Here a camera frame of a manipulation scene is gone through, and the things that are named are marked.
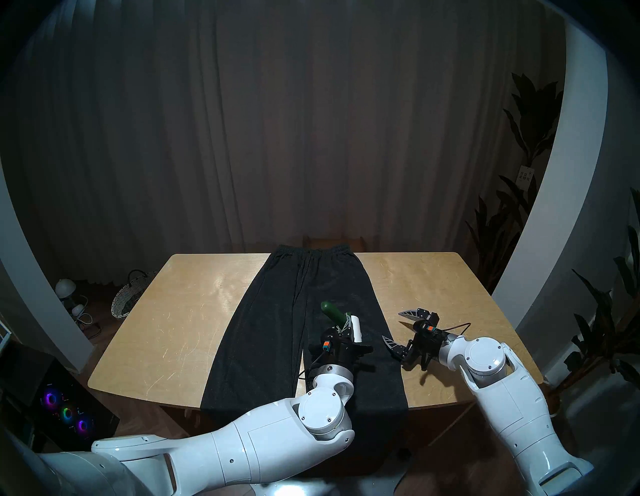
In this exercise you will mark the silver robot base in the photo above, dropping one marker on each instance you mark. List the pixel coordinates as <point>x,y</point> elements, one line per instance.
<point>325,488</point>

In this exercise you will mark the tall dark leafy plant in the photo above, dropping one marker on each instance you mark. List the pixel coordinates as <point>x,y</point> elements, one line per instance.
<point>535,115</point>

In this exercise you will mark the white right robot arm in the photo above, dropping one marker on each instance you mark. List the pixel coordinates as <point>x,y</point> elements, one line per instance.
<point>510,405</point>

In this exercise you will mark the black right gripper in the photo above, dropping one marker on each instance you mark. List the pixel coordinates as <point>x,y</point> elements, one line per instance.
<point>422,350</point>

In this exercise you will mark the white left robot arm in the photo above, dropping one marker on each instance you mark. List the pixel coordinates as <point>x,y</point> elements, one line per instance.
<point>240,450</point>

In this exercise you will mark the dark grey pants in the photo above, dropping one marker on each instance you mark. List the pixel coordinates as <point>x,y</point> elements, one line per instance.
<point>270,325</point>

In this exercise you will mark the black computer with RGB fans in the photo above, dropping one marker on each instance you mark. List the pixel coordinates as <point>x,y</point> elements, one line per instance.
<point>65,400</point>

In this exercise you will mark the white mushroom lamp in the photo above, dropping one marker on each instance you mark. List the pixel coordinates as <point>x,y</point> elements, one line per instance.
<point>65,287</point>

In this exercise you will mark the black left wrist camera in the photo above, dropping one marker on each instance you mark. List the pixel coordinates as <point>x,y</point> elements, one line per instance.
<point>324,344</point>

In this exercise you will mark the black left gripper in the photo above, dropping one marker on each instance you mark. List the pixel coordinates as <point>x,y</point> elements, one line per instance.
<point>340,350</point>

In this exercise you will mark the potted plant in white pot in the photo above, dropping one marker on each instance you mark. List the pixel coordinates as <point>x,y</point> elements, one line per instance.
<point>605,325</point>

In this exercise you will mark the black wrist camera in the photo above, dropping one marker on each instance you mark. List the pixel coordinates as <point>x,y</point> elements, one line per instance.
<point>324,344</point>
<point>429,324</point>

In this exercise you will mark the woven wicker basket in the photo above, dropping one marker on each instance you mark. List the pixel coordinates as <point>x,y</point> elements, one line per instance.
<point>127,297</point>

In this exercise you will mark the grey pleated curtain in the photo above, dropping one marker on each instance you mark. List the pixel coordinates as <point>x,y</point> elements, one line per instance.
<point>275,125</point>

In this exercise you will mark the white wall tag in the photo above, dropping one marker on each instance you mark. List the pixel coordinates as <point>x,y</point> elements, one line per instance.
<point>525,175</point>

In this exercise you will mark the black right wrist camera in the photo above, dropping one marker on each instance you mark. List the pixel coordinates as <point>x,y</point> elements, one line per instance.
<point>429,324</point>

